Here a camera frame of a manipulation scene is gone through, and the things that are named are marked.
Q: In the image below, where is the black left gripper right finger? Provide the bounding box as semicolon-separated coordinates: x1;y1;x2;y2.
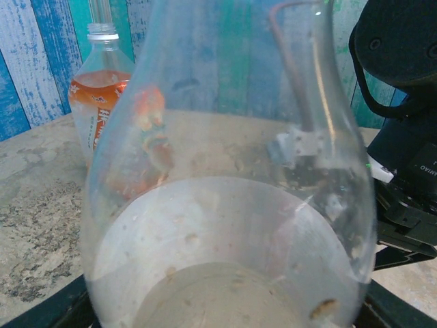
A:
354;278;437;328

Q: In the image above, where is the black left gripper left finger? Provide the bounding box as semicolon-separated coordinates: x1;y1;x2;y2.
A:
0;273;96;328

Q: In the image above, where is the clear bottle red label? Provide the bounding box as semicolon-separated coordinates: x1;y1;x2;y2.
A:
80;0;378;328

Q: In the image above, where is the clear bottle orange label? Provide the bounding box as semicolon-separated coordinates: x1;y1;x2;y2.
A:
68;23;137;171

